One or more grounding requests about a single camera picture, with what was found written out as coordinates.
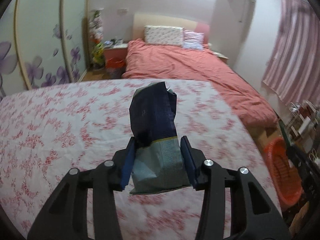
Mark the pink nightstand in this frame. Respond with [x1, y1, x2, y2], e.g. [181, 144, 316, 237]
[103, 44, 128, 67]

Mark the small red floor basket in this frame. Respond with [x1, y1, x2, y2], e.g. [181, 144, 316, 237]
[106, 57, 125, 77]

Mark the white wire rack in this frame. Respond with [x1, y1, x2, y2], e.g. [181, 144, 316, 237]
[284, 100, 320, 142]

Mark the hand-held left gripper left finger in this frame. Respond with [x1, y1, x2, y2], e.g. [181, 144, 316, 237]
[27, 137, 137, 240]

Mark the plush toy bunch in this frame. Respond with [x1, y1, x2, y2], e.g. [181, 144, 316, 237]
[88, 9, 104, 43]

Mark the large red plastic basket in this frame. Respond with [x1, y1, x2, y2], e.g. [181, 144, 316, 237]
[264, 138, 305, 205]

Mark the beige and pink headboard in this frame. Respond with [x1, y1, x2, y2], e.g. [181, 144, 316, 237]
[132, 12, 210, 46]

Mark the floral tablecloth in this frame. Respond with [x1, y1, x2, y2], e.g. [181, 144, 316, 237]
[0, 78, 282, 240]

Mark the pink duvet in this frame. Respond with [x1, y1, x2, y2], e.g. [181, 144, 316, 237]
[121, 39, 279, 130]

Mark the dark blue snack packet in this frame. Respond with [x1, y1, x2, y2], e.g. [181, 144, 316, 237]
[128, 81, 193, 196]

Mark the pink checked pillow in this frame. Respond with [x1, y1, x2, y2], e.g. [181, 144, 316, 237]
[182, 29, 205, 50]

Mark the flower print sliding wardrobe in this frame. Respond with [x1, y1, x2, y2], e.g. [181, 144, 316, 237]
[0, 0, 92, 98]

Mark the pink striped curtain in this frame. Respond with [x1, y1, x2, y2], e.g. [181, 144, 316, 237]
[261, 0, 320, 106]

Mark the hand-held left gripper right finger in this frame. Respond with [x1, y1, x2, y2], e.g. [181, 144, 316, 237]
[181, 135, 292, 240]

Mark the floral white pillow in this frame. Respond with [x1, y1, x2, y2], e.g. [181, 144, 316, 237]
[144, 25, 184, 47]

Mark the yellow plush toy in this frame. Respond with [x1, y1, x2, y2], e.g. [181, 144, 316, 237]
[91, 42, 106, 68]

